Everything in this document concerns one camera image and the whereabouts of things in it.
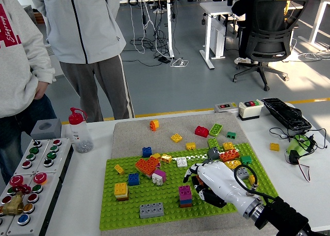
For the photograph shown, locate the black keyboard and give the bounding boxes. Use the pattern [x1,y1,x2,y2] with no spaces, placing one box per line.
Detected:
[261,97,312,131]

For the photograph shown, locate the grey eight-stud brick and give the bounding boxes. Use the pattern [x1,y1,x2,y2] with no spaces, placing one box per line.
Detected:
[236,167,250,181]
[139,202,164,219]

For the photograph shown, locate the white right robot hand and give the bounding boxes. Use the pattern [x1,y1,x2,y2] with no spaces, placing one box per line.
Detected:
[183,160,256,216]

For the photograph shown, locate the magenta square brick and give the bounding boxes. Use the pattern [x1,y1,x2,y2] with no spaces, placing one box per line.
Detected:
[178,185,193,201]

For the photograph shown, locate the white computer tower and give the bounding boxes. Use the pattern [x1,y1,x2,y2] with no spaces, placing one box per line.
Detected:
[210,19,227,59]

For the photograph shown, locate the tangled floor cables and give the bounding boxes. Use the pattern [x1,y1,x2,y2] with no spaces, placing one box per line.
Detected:
[128,0,190,68]

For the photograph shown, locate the red sloped brick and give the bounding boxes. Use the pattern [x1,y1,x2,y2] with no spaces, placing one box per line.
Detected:
[194,125,209,138]

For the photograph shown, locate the magenta roof brick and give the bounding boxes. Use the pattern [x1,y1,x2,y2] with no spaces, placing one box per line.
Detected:
[154,168,167,183]

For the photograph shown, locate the grey control box mushroom buttons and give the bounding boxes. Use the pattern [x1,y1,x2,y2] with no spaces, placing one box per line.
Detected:
[0,171,64,236]

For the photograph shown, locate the black mesh office chair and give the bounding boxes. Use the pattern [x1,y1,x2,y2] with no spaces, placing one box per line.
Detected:
[232,0,309,92]

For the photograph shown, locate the white three-button switch box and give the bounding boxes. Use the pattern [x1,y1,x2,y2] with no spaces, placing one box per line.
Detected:
[237,99,264,121]

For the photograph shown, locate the grey flat switch box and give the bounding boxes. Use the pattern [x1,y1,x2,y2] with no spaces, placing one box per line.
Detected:
[213,102,239,114]

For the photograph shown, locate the light green tape roll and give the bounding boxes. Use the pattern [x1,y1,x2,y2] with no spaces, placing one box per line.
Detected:
[286,134,314,159]

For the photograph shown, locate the grey cube with hole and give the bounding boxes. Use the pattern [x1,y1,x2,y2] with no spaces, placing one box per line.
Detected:
[30,118,62,141]

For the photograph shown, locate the white desk with tower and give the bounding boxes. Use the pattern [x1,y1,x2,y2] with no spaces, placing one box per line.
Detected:
[199,1,248,71]

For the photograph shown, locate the grey eight-button control box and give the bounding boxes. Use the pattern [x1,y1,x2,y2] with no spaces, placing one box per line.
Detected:
[12,137,75,180]

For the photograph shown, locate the green studded baseplate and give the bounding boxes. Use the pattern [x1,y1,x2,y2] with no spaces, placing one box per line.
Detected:
[99,142,279,231]

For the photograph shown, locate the brass valve red handle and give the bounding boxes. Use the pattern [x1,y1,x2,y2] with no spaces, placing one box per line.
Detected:
[0,183,32,216]

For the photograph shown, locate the white desk with cables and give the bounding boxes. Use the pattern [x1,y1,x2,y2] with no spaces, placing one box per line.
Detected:
[120,0,178,59]

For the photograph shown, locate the lime green long brick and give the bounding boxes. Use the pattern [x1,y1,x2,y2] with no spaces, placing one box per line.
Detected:
[208,123,223,137]

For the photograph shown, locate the orange eight-stud brick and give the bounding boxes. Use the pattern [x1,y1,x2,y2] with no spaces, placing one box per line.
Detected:
[219,148,240,162]

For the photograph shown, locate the black servo with red wire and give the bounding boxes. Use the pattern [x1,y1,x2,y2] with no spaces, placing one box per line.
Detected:
[285,150,312,183]

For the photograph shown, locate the clear bottle red cap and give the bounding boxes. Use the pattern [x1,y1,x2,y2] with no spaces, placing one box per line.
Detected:
[68,107,94,154]

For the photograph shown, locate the white floor power strip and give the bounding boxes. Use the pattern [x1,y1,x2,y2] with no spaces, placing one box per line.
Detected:
[170,57,189,68]

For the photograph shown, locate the yellow curved brick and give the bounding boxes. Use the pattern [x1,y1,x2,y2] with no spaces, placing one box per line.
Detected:
[224,160,243,170]

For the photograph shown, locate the white panel heater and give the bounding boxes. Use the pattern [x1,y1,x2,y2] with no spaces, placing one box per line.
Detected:
[44,43,65,82]

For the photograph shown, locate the yellow brick on tan base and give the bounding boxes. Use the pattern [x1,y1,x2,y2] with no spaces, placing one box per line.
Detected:
[113,182,128,196]

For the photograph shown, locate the black plug cord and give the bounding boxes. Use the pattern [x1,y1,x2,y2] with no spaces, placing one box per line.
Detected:
[269,127,327,154]

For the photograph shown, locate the grey foam mat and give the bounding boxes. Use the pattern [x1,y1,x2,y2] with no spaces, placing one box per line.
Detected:
[101,113,284,236]

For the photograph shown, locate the white small brick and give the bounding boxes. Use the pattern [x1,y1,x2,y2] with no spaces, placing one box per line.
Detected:
[151,173,163,187]

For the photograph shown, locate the person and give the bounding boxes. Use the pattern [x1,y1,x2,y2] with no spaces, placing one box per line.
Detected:
[231,0,289,65]
[25,0,135,123]
[0,0,57,185]

